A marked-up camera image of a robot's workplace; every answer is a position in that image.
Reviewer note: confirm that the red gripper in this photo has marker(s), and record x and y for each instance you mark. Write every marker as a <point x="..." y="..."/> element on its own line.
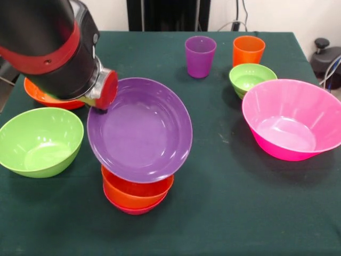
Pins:
<point x="108" y="90"/>

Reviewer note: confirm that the purple plastic bowl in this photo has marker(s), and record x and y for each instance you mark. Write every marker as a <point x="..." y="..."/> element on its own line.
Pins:
<point x="138" y="133"/>

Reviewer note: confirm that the large green plastic bowl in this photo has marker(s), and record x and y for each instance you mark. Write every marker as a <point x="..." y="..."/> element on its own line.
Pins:
<point x="40" y="141"/>

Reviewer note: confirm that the small orange plastic bowl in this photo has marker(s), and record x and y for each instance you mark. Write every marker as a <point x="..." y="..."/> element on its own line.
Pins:
<point x="133" y="194"/>

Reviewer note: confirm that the small red plastic bowl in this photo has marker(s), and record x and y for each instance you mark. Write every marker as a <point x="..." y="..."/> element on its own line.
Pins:
<point x="136" y="211"/>

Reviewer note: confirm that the purple plastic cup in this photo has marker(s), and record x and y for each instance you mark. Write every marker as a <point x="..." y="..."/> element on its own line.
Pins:
<point x="199" y="61"/>

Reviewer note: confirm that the small green plastic bowl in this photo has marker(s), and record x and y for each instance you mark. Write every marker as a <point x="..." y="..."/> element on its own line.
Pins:
<point x="250" y="77"/>

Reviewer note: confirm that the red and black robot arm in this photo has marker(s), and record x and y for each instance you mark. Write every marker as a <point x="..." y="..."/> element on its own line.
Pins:
<point x="48" y="48"/>

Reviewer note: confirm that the large orange plastic bowl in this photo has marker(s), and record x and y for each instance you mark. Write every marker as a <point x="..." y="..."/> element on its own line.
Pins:
<point x="53" y="102"/>

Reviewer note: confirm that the grey office chair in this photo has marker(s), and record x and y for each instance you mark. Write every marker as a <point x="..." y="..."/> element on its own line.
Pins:
<point x="5" y="76"/>

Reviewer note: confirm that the orange plastic cup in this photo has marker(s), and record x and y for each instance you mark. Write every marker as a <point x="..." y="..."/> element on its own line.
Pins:
<point x="247" y="53"/>

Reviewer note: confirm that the black power adapter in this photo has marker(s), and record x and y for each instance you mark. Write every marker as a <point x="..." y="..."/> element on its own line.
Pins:
<point x="235" y="25"/>

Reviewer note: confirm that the dark green tablecloth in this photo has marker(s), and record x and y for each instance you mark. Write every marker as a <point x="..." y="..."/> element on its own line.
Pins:
<point x="213" y="226"/>

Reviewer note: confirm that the large pink plastic bowl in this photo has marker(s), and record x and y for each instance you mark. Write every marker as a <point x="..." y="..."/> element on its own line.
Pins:
<point x="287" y="120"/>

